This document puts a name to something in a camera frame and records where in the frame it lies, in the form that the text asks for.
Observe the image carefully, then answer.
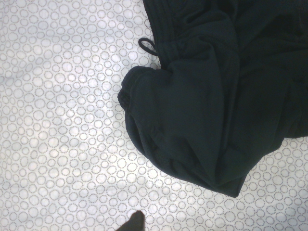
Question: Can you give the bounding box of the dark navy fabric garment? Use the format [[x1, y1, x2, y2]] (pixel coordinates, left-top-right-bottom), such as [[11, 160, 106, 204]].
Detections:
[[117, 0, 308, 199]]

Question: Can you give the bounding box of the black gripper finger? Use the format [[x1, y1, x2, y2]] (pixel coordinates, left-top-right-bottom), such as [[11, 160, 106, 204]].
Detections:
[[119, 210, 146, 231]]

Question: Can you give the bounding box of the white dotted-circle bed sheet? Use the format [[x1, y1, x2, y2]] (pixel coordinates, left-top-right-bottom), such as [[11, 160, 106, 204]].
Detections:
[[0, 0, 308, 231]]

